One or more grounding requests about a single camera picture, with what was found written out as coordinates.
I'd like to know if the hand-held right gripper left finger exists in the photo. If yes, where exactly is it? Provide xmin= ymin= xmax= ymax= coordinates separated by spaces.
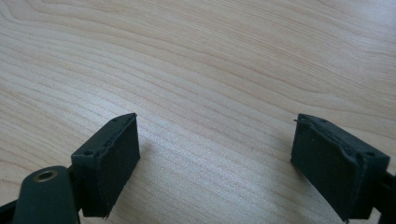
xmin=70 ymin=112 xmax=141 ymax=218

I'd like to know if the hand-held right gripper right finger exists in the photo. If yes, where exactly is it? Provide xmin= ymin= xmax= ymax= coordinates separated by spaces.
xmin=290 ymin=113 xmax=390 ymax=222

